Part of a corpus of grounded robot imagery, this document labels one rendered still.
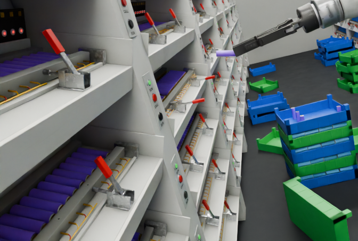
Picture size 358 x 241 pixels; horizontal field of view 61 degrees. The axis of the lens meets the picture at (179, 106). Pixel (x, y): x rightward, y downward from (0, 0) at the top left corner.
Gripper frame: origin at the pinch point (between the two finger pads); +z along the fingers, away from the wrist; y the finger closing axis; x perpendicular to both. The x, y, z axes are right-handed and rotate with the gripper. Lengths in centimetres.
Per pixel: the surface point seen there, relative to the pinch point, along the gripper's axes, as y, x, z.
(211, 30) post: -100, -5, 21
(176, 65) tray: -30.3, -1.0, 30.9
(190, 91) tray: -7.3, 7.1, 23.5
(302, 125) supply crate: -50, 52, -6
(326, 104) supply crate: -73, 56, -22
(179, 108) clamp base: 13.0, 6.5, 22.8
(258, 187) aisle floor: -57, 82, 28
